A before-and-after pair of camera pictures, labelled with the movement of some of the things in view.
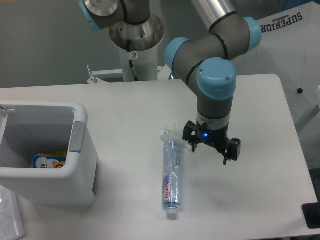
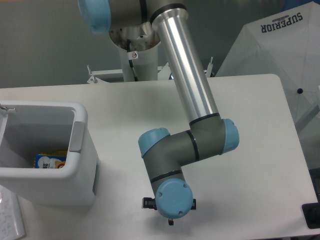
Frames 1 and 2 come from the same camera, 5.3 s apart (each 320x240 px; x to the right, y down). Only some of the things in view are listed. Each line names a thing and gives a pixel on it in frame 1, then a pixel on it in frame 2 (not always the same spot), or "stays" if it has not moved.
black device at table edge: x=311 y=213 stays
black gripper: x=218 y=138 → x=150 y=203
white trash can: x=28 y=128 stays
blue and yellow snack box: x=49 y=160 stays
